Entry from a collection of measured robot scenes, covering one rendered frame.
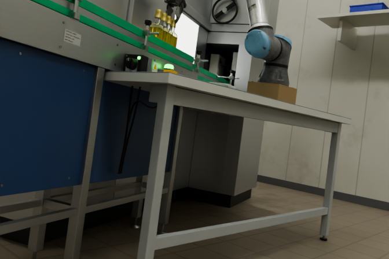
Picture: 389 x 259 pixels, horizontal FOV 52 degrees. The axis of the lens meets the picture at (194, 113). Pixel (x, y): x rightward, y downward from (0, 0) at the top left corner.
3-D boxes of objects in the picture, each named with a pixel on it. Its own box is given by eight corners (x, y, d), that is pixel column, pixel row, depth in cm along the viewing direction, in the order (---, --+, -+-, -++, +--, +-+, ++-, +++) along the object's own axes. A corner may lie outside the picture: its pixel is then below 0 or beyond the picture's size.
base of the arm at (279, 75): (293, 88, 194) (297, 68, 194) (279, 84, 182) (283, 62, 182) (265, 85, 204) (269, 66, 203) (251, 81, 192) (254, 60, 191)
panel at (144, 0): (190, 70, 293) (196, 23, 294) (194, 70, 292) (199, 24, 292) (124, 40, 210) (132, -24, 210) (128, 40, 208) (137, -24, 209)
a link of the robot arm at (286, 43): (293, 67, 193) (297, 39, 193) (278, 62, 183) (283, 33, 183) (271, 66, 201) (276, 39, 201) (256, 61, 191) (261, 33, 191)
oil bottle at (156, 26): (150, 64, 213) (155, 24, 214) (159, 65, 211) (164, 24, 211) (144, 62, 208) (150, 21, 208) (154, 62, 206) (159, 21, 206)
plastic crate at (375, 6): (389, 19, 391) (390, 8, 391) (382, 13, 374) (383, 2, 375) (355, 21, 412) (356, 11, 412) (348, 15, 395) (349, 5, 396)
